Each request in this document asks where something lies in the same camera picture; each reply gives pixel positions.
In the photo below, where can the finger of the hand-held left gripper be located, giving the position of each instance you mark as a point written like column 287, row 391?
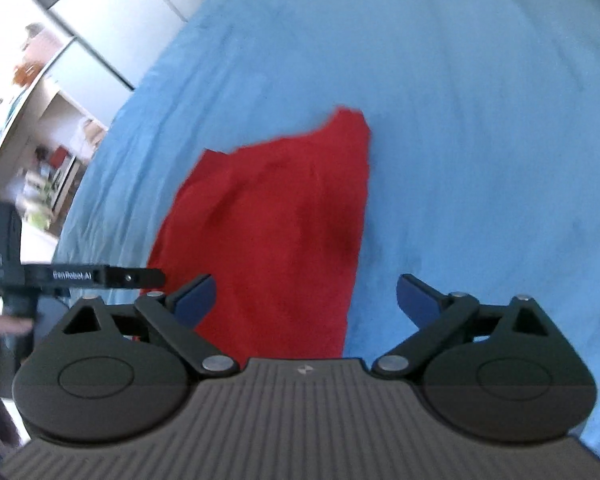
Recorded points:
column 125, row 277

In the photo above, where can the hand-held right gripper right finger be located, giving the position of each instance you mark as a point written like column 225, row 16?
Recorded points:
column 417, row 302

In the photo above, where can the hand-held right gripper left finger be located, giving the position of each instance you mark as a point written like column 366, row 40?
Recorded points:
column 197, row 302

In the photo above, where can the red long-sleeved sweater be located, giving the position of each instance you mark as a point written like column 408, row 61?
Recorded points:
column 280, row 220

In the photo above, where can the red box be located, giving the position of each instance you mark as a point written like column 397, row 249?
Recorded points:
column 60, row 159

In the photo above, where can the white shelf unit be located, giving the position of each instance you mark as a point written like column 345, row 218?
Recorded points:
column 45, row 125

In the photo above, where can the bed with blue sheet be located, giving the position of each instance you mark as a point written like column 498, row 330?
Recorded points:
column 455, row 110

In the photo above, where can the white wardrobe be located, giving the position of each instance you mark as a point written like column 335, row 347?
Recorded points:
column 125, row 10

